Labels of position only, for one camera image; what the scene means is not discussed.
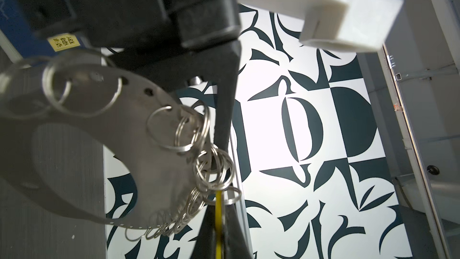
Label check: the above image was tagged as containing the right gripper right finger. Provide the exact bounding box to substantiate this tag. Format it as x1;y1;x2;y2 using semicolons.
223;205;253;259

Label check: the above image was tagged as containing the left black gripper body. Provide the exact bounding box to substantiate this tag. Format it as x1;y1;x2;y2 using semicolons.
17;0;241;49

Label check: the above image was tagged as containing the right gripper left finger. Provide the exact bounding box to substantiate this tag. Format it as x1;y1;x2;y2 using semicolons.
190;206;216;259

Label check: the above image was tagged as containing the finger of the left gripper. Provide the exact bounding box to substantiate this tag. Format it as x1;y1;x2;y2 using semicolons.
107;44;216;92
212;40;241;151

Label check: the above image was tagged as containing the metal plate with keyrings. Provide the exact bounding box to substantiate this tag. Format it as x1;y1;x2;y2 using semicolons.
0;48;243;242

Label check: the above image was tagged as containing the blue book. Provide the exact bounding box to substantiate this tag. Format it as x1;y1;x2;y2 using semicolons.
1;0;85;62

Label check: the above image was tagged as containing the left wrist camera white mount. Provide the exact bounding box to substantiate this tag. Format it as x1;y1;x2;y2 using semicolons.
238;0;403;53

